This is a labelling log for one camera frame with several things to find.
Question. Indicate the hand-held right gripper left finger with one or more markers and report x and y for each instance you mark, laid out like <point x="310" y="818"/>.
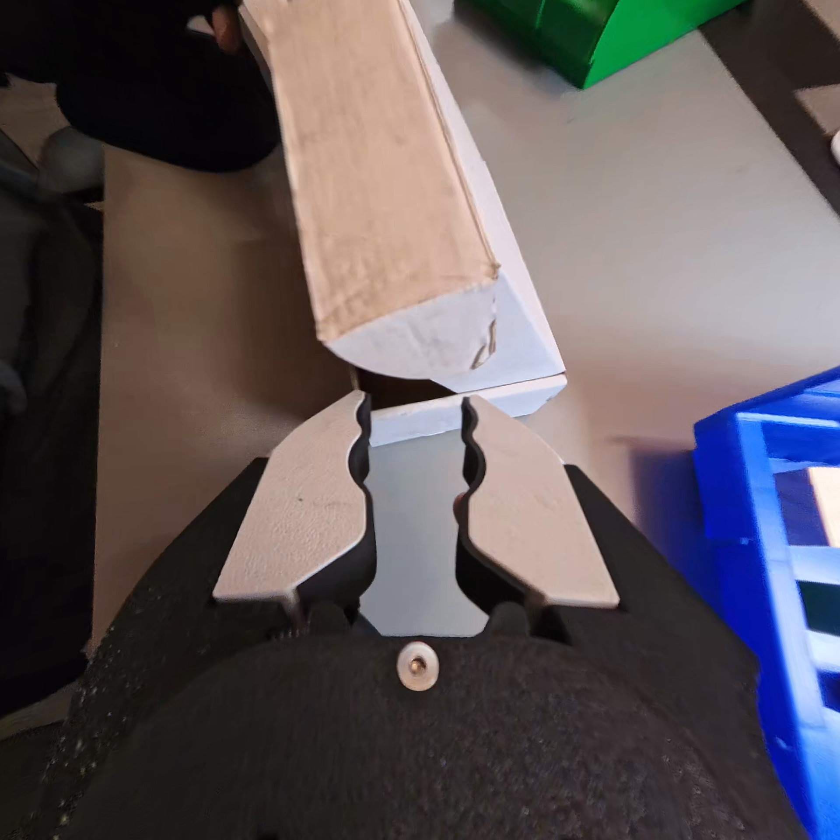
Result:
<point x="295" y="518"/>

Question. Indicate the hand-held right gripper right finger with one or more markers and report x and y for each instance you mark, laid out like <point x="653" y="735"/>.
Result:
<point x="538" y="525"/>

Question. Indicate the large blue plastic bin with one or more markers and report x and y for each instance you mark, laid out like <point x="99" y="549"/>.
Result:
<point x="754" y="525"/>

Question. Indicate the green plastic bin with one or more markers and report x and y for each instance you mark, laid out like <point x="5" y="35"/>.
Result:
<point x="590" y="33"/>

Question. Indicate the grey desk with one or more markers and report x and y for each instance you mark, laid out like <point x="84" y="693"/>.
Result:
<point x="656" y="262"/>

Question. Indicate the person's left hand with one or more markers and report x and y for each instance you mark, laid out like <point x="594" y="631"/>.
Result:
<point x="228" y="26"/>

